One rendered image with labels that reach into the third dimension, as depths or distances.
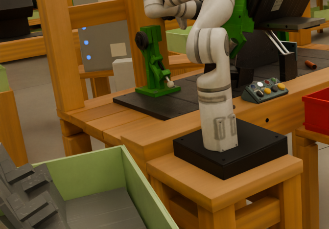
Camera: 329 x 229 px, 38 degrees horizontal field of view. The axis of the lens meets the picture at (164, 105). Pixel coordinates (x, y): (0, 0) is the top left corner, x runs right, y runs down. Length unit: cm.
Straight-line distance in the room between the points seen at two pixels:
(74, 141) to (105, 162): 73
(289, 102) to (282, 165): 50
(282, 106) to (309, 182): 28
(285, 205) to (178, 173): 31
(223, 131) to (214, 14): 33
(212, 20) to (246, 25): 59
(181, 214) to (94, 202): 27
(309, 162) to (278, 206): 40
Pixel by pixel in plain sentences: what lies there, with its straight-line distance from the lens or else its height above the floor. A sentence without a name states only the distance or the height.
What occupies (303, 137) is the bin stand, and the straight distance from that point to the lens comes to 171.
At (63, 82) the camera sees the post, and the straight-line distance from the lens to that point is 191.
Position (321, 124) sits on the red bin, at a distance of 167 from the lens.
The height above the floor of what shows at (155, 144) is 89.
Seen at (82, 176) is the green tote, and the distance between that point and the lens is 127.
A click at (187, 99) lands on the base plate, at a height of 90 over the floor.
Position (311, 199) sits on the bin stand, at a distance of 181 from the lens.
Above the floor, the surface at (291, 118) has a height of 81.
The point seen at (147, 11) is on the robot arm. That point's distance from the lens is 173.
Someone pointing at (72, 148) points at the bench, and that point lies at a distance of 199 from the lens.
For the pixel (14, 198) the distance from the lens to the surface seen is 93.
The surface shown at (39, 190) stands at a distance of 120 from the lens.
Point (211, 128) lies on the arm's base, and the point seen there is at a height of 97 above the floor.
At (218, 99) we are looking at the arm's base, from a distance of 126.
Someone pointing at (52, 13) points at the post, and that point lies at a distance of 187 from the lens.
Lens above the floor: 141
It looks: 17 degrees down
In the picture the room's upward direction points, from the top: 7 degrees counter-clockwise
